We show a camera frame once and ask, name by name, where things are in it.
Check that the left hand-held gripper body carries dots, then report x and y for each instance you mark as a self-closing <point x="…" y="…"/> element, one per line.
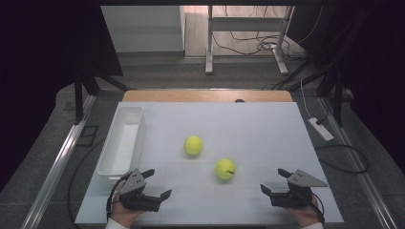
<point x="135" y="184"/>

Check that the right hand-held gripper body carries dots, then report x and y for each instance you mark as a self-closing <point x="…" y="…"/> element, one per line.
<point x="296" y="197"/>

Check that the yellow tennis ball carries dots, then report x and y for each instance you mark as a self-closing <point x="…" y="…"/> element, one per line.
<point x="225" y="169"/>
<point x="193" y="145"/>

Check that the person's right hand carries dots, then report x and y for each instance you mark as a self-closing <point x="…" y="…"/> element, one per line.
<point x="307" y="216"/>

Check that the person's left hand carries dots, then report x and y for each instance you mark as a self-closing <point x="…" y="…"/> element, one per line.
<point x="122" y="214"/>

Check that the white rectangular plastic bin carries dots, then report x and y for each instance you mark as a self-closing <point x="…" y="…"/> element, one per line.
<point x="122" y="143"/>

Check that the white power strip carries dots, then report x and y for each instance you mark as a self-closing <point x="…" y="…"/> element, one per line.
<point x="321" y="129"/>

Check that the small black knob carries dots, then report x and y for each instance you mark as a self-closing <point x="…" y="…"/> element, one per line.
<point x="239" y="100"/>

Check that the black tripod stand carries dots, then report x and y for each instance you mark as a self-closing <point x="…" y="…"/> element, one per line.
<point x="78" y="95"/>
<point x="337" y="95"/>

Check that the black curtain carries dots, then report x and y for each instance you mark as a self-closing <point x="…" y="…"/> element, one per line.
<point x="375" y="63"/>
<point x="47" y="47"/>

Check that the white cabinet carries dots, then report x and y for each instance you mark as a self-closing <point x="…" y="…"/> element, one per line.
<point x="143" y="28"/>

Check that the aluminium floor rail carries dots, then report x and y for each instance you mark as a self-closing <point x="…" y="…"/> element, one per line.
<point x="363" y="178"/>
<point x="60" y="165"/>

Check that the white metal desk frame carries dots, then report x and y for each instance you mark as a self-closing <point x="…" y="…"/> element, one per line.
<point x="245" y="24"/>

